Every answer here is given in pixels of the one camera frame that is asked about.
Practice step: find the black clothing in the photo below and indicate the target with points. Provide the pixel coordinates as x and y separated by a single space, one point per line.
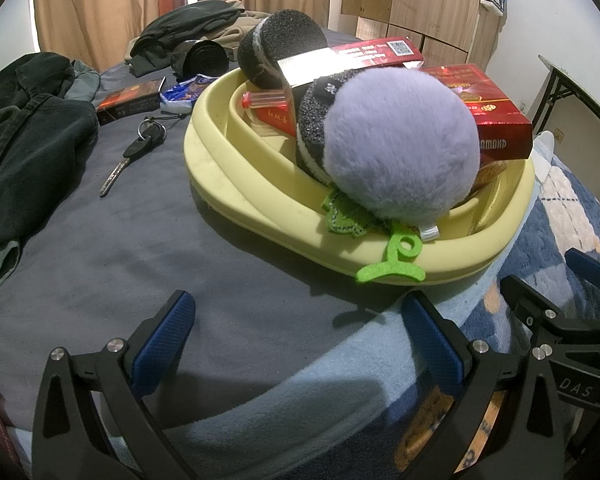
190 20

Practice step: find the long red box foil window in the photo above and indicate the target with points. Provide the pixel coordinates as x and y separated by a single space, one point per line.
350 57

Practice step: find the beige curtain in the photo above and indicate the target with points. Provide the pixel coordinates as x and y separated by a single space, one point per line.
105 0

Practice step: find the blue white packet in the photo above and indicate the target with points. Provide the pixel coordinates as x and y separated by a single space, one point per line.
182 92

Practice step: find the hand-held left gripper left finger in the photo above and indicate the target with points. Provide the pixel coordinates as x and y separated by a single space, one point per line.
165 340

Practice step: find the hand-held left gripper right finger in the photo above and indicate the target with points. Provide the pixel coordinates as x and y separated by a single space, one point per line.
432 347

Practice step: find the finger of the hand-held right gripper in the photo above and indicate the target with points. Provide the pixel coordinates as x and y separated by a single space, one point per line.
587 267
530 300

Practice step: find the folding table black legs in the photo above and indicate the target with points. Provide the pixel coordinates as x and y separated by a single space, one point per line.
580 65

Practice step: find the grey bed sheet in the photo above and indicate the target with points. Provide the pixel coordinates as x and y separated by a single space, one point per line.
130 240

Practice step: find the black key with keyring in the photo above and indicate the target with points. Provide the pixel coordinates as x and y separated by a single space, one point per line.
140 147

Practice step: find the dark green jacket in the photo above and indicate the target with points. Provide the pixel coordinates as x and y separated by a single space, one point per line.
25 125

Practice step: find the yellow plastic basin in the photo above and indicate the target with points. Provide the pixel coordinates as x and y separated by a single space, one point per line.
240 175

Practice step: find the dark red flat box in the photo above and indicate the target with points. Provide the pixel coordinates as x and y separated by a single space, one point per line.
127 102

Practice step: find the purple plush ball green stem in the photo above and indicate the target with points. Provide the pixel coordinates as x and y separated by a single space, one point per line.
400 145

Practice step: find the red transparent lighter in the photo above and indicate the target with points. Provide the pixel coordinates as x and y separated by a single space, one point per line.
265 100

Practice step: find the black trash bag roll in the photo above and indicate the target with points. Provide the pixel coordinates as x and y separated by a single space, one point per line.
202 60

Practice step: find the wall socket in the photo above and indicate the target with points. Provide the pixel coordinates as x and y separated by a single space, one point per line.
559 135

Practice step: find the beige clothing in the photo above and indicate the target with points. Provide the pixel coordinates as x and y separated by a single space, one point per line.
232 27

